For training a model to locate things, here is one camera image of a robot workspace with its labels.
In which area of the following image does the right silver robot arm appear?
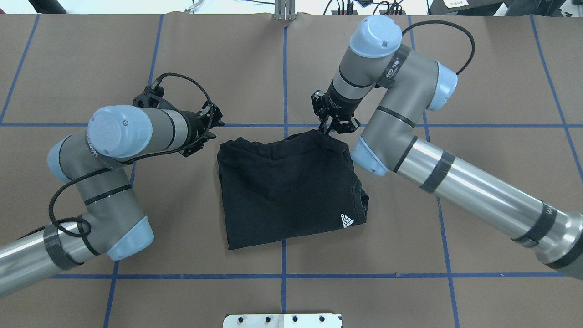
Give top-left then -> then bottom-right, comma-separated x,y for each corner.
312,15 -> 582,280

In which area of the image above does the aluminium frame post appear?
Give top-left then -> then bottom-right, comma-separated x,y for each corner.
273,0 -> 297,21

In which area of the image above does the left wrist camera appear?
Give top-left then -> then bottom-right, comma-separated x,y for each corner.
133,85 -> 176,110

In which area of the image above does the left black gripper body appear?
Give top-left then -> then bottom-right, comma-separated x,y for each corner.
180,102 -> 225,157

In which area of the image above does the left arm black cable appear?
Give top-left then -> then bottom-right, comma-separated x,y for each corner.
48,72 -> 215,237

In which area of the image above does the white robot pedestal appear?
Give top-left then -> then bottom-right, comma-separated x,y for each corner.
222,313 -> 343,328

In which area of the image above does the black graphic t-shirt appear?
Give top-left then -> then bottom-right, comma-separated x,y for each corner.
217,129 -> 369,251

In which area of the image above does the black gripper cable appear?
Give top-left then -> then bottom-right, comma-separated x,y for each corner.
401,20 -> 476,76

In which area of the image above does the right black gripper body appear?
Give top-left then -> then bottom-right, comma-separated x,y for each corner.
312,91 -> 357,129

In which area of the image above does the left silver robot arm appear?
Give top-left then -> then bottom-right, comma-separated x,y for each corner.
1,101 -> 223,297

